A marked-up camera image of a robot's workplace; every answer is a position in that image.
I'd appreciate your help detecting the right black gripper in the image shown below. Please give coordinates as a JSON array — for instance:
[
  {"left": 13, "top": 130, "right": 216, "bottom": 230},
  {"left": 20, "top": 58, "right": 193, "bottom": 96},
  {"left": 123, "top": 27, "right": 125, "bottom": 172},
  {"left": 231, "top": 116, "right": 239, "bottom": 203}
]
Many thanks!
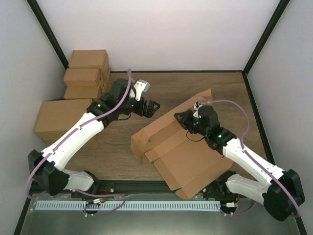
[{"left": 174, "top": 110, "right": 208, "bottom": 137}]

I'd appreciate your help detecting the large front cardboard box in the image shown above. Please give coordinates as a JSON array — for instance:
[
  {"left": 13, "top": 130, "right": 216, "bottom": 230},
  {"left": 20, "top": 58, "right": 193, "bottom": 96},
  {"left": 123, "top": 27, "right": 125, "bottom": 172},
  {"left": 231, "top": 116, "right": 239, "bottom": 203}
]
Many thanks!
[{"left": 35, "top": 99, "right": 92, "bottom": 140}]

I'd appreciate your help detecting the left black frame post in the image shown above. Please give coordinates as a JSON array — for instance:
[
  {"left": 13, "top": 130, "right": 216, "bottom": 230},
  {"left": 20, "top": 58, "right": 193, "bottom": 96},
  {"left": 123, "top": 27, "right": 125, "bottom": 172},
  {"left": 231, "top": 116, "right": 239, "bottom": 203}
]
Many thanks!
[{"left": 27, "top": 0, "right": 68, "bottom": 69}]

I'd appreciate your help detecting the right black frame post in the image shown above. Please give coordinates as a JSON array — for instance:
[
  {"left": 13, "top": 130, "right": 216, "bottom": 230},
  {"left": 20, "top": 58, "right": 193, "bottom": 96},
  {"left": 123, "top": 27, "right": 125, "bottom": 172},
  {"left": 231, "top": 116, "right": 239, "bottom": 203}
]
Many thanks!
[{"left": 242, "top": 0, "right": 291, "bottom": 73}]

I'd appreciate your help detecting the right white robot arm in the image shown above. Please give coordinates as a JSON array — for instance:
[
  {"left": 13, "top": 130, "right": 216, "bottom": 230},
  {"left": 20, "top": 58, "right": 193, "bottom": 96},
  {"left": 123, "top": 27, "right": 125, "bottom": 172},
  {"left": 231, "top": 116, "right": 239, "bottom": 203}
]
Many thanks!
[{"left": 174, "top": 101, "right": 305, "bottom": 221}]

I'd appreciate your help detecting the light blue slotted cable duct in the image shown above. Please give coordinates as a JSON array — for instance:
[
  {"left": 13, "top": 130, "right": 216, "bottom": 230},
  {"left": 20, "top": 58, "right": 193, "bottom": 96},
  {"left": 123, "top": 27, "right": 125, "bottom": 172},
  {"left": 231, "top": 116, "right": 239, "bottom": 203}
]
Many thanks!
[{"left": 35, "top": 200, "right": 221, "bottom": 212}]

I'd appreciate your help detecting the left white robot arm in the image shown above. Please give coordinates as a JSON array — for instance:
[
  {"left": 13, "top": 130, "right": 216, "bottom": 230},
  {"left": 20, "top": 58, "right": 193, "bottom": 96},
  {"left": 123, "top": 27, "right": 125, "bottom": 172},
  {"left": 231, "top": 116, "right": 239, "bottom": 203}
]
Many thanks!
[{"left": 26, "top": 77, "right": 160, "bottom": 198}]

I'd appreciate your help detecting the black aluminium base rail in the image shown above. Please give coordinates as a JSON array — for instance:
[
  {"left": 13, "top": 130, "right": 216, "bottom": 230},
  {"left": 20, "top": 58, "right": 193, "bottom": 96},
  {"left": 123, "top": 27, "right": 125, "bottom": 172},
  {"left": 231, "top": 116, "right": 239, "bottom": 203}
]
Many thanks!
[{"left": 30, "top": 180, "right": 245, "bottom": 196}]

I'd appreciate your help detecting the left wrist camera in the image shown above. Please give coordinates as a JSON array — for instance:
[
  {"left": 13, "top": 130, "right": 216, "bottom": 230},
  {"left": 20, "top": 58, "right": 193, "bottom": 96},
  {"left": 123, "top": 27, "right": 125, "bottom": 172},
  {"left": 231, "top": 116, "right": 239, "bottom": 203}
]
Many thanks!
[{"left": 130, "top": 80, "right": 150, "bottom": 101}]

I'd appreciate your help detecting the black frame post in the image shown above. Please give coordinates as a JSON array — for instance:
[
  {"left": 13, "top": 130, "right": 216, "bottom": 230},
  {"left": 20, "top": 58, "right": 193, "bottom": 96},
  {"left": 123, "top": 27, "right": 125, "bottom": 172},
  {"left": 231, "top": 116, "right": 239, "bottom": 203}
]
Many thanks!
[
  {"left": 27, "top": 0, "right": 68, "bottom": 69},
  {"left": 242, "top": 0, "right": 291, "bottom": 73}
]

